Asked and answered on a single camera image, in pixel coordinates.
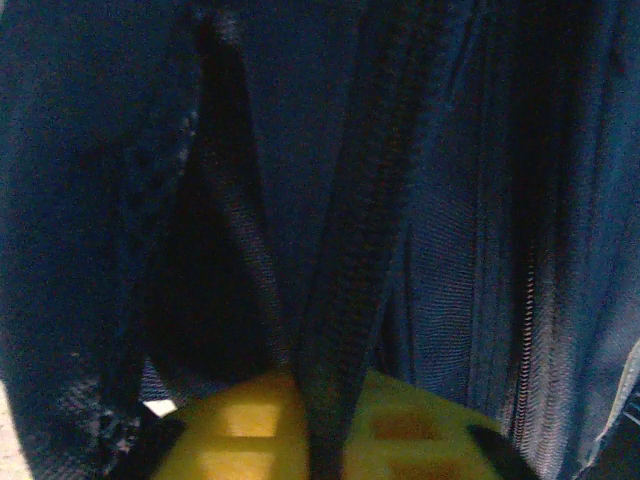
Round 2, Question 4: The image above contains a navy blue backpack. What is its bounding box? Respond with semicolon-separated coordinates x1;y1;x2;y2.
0;0;640;480

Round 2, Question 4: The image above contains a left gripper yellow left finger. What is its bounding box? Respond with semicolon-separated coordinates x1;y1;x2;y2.
142;372;314;480

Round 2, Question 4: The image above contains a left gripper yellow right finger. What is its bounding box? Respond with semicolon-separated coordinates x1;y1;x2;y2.
344;369;539;480

